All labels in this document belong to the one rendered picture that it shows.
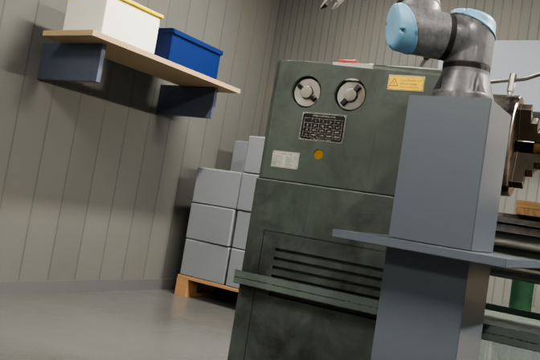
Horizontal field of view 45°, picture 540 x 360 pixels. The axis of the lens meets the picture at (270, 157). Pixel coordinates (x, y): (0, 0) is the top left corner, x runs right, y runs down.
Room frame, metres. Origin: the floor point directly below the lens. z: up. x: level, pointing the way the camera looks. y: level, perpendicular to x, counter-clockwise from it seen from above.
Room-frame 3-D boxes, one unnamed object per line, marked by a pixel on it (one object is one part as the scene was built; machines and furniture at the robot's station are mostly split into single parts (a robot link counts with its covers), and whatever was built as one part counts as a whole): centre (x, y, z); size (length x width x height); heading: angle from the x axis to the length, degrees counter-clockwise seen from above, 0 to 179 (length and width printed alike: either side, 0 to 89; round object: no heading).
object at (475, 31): (1.62, -0.44, 1.27); 0.13 x 0.12 x 0.14; 97
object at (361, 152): (2.22, -0.34, 1.06); 0.59 x 0.48 x 0.39; 63
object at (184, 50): (4.36, 0.74, 1.66); 0.53 x 0.40 x 0.21; 147
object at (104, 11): (3.88, 1.05, 1.69); 0.46 x 0.39 x 0.26; 147
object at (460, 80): (1.62, -0.45, 1.15); 0.15 x 0.15 x 0.10
